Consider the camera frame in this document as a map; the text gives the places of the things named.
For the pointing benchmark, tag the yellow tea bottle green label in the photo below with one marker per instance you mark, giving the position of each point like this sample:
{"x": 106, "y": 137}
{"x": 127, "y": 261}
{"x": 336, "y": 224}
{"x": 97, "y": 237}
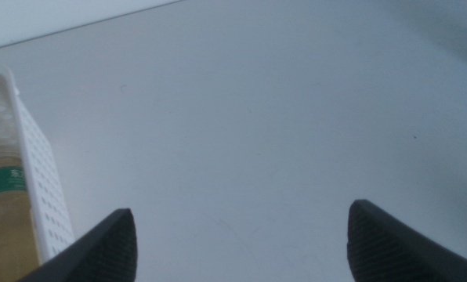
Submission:
{"x": 6, "y": 227}

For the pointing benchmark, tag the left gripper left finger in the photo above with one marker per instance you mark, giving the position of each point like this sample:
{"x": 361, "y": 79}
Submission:
{"x": 100, "y": 254}

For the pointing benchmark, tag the white perforated plastic basket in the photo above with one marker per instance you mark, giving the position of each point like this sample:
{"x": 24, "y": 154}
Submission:
{"x": 41, "y": 188}

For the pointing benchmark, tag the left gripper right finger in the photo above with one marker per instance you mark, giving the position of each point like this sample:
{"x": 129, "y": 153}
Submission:
{"x": 394, "y": 250}

